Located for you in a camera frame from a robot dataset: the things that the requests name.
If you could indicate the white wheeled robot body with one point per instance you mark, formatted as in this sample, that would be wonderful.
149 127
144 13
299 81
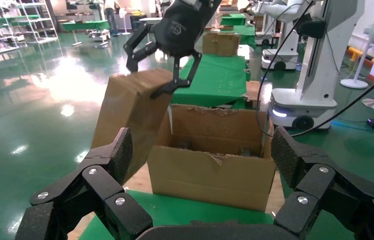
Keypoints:
322 66

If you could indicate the small brown cardboard box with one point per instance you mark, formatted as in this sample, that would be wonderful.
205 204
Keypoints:
130 106

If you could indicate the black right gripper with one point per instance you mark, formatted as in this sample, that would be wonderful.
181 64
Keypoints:
183 30

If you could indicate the orange yellow floor guard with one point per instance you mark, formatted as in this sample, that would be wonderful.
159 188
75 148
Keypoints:
356 54

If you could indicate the green covered table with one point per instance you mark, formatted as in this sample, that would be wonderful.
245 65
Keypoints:
84 24
233 20
245 34

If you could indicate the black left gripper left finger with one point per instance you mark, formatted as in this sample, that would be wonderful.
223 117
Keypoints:
101 185

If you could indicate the person in white shirt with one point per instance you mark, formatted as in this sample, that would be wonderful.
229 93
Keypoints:
110 16

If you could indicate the green table cloth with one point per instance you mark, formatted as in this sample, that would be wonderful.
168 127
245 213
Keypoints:
213 79
187 208

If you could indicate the small white pedestal fan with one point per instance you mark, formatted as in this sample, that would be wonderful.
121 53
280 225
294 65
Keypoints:
124 15

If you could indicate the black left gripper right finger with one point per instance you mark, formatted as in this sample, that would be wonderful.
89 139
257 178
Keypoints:
319 185

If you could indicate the large open cardboard carton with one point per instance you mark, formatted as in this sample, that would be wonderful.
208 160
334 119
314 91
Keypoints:
207 185

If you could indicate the closed brown cardboard box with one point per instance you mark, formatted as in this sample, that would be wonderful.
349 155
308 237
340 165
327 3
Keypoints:
220 44

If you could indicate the white table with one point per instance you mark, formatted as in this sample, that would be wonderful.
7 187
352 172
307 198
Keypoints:
149 20

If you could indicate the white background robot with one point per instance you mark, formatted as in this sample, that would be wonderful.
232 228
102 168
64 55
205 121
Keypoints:
279 58

